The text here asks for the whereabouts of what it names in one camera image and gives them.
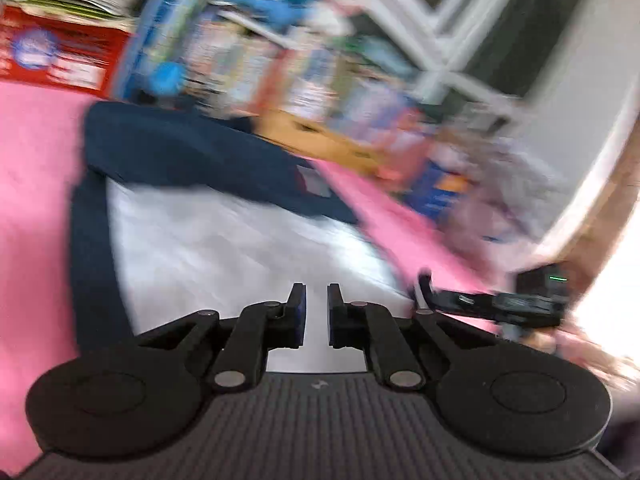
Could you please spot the row of books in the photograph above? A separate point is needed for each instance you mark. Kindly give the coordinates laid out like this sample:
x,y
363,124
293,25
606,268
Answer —
x,y
325,69

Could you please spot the wooden drawer organizer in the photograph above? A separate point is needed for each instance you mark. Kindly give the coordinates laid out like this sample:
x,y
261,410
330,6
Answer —
x,y
305,138

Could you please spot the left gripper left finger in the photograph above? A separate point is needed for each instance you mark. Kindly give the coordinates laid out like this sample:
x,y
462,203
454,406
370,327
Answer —
x,y
260,328

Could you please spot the blue plush ball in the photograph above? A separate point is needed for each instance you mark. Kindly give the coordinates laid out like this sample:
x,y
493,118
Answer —
x,y
167,79

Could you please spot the white and navy jacket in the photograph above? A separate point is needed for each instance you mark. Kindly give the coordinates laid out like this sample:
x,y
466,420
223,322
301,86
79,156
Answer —
x,y
177,213

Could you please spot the pink bunny towel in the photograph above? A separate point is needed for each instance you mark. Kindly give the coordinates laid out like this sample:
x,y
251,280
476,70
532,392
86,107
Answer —
x,y
40,164

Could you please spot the blue box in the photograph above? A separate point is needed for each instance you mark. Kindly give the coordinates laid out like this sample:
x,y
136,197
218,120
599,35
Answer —
x,y
439,186

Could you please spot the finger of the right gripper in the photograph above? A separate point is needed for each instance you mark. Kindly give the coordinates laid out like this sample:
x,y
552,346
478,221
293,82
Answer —
x,y
428,298

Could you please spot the red plastic crate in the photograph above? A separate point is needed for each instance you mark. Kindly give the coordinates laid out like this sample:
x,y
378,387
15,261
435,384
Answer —
x,y
53,53

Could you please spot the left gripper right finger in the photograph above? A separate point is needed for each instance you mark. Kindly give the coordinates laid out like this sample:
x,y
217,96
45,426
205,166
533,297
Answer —
x,y
371,329

